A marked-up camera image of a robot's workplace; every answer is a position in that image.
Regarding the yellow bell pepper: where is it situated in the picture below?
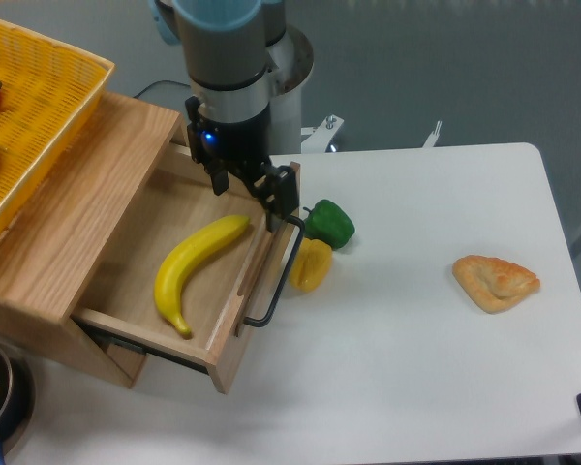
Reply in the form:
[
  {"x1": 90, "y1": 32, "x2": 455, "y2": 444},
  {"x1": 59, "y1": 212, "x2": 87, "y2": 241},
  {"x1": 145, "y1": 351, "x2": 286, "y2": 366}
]
[{"x1": 289, "y1": 238, "x2": 333, "y2": 293}]

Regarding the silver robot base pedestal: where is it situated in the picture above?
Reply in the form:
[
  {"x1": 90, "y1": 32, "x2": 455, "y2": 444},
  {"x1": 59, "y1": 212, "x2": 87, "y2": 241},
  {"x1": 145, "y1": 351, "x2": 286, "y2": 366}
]
[{"x1": 267, "y1": 24, "x2": 314, "y2": 155}]

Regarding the black cable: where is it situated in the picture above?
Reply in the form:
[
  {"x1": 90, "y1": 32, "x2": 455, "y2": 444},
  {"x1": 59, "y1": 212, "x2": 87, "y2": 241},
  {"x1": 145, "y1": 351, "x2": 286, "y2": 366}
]
[{"x1": 132, "y1": 78, "x2": 193, "y2": 99}]

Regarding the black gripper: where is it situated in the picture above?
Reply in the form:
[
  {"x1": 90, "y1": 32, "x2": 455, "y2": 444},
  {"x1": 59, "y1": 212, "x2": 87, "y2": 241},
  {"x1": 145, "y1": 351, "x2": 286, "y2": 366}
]
[{"x1": 185, "y1": 96, "x2": 299, "y2": 233}]

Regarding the yellow plastic basket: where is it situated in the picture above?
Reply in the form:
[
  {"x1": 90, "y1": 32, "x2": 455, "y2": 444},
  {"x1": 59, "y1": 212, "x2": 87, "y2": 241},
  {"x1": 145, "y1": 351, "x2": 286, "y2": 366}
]
[{"x1": 0, "y1": 19, "x2": 114, "y2": 235}]

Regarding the wooden drawer cabinet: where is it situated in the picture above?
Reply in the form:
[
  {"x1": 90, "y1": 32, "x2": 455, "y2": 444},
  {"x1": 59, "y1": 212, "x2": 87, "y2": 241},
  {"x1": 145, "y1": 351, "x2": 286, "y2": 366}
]
[{"x1": 0, "y1": 93, "x2": 186, "y2": 388}]

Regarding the green bell pepper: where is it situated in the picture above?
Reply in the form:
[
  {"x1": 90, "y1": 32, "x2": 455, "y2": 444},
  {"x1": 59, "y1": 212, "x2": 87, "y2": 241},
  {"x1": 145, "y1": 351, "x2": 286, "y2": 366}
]
[{"x1": 304, "y1": 199, "x2": 355, "y2": 250}]

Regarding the black drawer handle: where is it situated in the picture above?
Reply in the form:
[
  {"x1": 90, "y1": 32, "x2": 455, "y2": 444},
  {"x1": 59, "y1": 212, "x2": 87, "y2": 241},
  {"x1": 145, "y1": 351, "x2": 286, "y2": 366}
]
[{"x1": 242, "y1": 215, "x2": 305, "y2": 328}]

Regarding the yellow banana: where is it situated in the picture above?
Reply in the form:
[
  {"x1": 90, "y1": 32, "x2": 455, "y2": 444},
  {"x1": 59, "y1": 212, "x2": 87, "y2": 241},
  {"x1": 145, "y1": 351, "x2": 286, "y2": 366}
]
[{"x1": 153, "y1": 214, "x2": 250, "y2": 339}]

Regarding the dark metal pot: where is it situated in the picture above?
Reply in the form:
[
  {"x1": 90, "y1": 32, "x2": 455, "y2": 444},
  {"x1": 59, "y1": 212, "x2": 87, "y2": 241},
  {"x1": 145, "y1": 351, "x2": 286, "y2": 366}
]
[{"x1": 0, "y1": 343, "x2": 35, "y2": 464}]

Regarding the open wooden top drawer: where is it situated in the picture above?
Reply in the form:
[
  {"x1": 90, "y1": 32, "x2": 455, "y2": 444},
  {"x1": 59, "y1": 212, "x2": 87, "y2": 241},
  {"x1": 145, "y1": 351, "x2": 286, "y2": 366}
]
[{"x1": 73, "y1": 144, "x2": 301, "y2": 393}]

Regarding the golden pastry turnover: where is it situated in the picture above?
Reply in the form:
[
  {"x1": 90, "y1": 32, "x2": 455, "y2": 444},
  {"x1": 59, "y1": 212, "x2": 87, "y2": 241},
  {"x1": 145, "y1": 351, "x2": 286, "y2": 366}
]
[{"x1": 451, "y1": 255, "x2": 541, "y2": 314}]

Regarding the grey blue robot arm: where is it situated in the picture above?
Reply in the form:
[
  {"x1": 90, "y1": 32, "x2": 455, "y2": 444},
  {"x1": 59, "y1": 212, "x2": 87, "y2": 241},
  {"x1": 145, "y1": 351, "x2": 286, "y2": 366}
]
[{"x1": 150, "y1": 1, "x2": 303, "y2": 232}]

